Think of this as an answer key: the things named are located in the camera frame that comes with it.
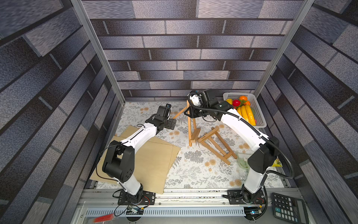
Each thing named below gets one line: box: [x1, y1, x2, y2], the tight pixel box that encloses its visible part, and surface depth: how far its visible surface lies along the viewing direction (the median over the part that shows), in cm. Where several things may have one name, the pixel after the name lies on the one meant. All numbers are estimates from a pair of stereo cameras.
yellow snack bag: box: [271, 157, 283, 168], surface depth 85 cm
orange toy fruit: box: [239, 95, 248, 101], surface depth 115 cm
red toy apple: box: [232, 98, 241, 107], surface depth 109 cm
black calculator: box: [271, 192, 310, 224], surface depth 70 cm
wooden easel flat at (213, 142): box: [197, 126, 238, 166], surface depth 95 cm
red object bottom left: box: [93, 213, 115, 224], surface depth 70 cm
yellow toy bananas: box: [237, 104, 256, 126], surface depth 100 cm
